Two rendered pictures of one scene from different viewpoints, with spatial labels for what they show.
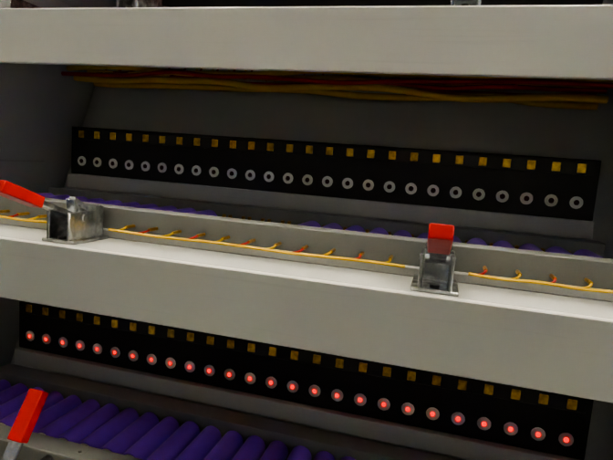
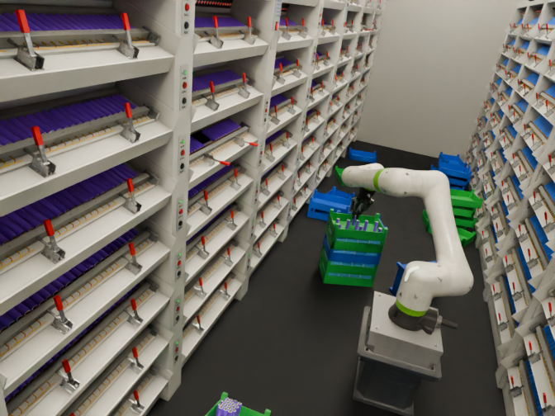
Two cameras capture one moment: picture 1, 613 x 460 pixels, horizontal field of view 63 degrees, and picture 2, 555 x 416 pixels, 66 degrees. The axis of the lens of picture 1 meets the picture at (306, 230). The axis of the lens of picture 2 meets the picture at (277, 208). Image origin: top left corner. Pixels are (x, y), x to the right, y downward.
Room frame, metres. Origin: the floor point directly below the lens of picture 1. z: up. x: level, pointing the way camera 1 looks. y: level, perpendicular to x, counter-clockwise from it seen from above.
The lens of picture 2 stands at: (0.09, 1.58, 1.47)
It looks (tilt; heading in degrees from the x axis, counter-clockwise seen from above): 26 degrees down; 271
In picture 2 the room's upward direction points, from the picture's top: 8 degrees clockwise
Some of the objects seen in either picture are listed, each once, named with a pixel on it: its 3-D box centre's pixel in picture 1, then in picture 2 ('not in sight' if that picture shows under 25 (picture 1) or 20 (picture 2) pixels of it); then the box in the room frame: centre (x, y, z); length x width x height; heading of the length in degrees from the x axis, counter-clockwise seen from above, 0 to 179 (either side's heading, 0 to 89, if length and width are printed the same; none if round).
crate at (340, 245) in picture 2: not in sight; (353, 236); (-0.34, -0.62, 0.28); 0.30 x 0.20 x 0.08; 7
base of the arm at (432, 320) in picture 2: not in sight; (422, 317); (-0.52, 0.21, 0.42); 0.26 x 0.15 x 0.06; 164
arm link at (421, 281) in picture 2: not in sight; (420, 286); (-0.48, 0.19, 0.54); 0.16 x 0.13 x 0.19; 20
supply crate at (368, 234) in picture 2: not in sight; (357, 224); (-0.34, -0.62, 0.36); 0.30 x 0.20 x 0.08; 7
